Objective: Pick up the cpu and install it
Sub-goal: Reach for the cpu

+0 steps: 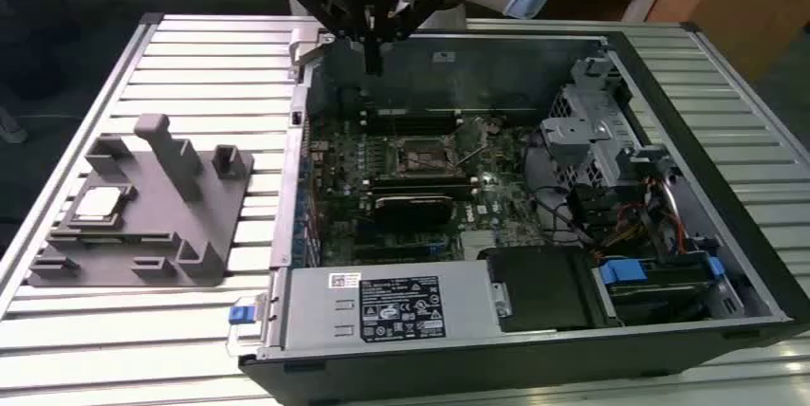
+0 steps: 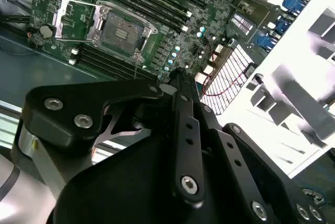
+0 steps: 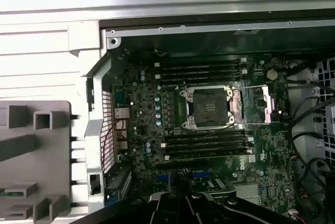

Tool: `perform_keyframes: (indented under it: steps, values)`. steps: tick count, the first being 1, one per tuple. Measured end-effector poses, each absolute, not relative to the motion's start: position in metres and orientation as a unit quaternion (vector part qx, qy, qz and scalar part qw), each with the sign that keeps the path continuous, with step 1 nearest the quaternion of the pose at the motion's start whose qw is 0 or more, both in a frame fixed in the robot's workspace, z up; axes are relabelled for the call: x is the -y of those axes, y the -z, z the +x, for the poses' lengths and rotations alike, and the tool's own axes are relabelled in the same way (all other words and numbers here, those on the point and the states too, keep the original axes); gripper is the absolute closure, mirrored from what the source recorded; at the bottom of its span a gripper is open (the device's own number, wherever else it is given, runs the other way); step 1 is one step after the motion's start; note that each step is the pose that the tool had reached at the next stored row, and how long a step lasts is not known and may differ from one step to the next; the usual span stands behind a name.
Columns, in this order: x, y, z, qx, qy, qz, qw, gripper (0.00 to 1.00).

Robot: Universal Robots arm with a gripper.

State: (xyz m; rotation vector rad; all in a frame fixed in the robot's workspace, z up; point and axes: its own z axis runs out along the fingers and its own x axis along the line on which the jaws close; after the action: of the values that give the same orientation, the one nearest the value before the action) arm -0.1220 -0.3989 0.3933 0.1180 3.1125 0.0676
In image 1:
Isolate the grey chair foot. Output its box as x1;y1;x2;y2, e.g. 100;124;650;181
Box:
0;104;28;144

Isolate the silver power supply unit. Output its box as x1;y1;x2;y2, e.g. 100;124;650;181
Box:
277;261;502;350

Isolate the black graphics card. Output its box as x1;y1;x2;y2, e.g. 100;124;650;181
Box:
370;194;454;225

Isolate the hard disk in blue carrier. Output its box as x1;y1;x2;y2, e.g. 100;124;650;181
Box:
598;256;726;324

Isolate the RAM slot with white clips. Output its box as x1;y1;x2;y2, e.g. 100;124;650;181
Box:
359;110;463;119
359;121;463;130

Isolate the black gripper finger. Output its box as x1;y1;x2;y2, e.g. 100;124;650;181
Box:
374;0;443;76
291;0;376;76

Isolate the silver finned heatsink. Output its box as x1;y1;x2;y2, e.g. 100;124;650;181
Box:
459;230;499;251

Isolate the silver CPU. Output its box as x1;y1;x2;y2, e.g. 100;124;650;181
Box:
71;186;128;225

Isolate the metal socket cover frame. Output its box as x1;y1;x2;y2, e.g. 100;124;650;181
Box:
452;117;494;165

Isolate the CPU socket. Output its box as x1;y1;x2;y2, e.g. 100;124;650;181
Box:
391;135;460;177

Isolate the coloured power wire bundle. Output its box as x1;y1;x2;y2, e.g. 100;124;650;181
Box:
591;201;688;258

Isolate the black open PC case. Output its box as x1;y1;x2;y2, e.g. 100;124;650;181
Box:
225;26;798;406

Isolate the grey parts rack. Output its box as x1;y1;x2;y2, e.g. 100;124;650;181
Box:
24;113;256;288

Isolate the black plastic shroud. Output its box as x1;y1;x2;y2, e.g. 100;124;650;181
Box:
483;247;600;334

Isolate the green motherboard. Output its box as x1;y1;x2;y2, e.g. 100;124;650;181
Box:
303;114;552;268

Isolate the grey metal drive cage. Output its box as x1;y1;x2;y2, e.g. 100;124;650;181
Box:
540;57;640;189

